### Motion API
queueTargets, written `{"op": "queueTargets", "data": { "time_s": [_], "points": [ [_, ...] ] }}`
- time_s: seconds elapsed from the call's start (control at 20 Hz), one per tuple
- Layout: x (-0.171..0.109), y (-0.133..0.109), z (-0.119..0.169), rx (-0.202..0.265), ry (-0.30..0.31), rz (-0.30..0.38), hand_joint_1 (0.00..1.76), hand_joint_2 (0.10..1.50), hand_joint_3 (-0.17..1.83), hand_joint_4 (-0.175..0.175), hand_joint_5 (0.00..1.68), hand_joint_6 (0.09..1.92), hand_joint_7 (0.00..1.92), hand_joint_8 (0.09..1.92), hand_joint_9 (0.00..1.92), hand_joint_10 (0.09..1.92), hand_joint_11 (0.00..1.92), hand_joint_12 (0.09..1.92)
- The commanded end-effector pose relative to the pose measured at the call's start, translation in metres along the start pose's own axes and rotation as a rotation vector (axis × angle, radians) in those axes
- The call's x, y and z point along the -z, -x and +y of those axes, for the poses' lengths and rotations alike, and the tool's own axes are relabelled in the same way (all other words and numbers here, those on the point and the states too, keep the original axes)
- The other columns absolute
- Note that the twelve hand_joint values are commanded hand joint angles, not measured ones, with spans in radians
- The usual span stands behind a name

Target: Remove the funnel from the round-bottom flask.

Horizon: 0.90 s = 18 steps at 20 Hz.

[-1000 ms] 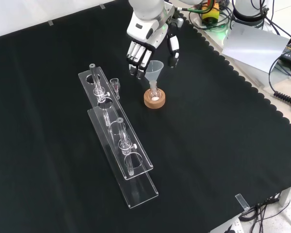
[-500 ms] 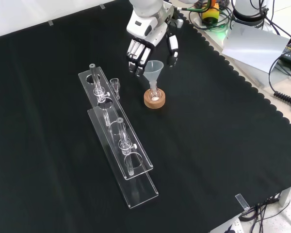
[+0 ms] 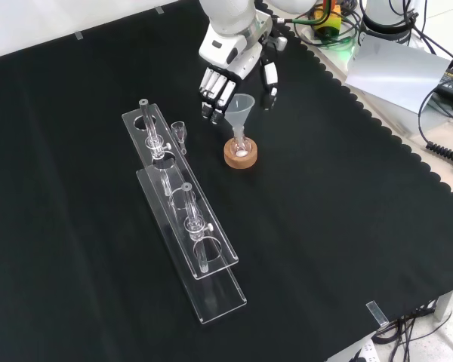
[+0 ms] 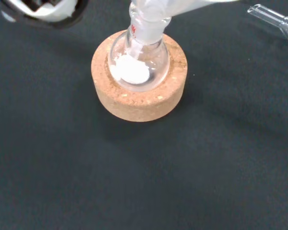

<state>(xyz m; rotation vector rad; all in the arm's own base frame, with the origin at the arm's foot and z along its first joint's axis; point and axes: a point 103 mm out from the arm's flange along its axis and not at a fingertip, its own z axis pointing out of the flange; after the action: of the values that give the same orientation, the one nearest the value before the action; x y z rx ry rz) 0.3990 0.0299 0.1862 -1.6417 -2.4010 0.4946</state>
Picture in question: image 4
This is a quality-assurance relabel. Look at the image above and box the cork ring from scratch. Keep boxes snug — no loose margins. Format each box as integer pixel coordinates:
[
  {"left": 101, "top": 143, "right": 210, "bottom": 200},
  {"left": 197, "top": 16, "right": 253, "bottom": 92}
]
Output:
[{"left": 90, "top": 29, "right": 189, "bottom": 123}]

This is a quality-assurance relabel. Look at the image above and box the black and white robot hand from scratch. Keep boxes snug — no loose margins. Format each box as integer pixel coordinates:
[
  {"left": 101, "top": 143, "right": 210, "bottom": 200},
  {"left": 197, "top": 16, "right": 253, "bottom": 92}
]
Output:
[{"left": 0, "top": 0, "right": 90, "bottom": 30}]

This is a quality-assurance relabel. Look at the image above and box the black cloth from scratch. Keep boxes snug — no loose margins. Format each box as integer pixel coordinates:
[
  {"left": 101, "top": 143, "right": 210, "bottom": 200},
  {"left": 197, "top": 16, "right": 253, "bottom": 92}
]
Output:
[{"left": 0, "top": 0, "right": 288, "bottom": 230}]

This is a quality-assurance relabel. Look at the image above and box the small glass weighing funnel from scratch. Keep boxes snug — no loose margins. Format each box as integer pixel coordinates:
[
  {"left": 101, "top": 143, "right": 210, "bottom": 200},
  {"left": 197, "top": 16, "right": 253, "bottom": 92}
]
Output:
[{"left": 246, "top": 4, "right": 288, "bottom": 53}]

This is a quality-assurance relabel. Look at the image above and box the glass round-bottom flask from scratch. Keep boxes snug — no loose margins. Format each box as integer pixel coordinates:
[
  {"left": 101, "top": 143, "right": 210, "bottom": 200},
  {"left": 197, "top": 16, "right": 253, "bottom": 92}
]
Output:
[{"left": 108, "top": 2, "right": 171, "bottom": 92}]

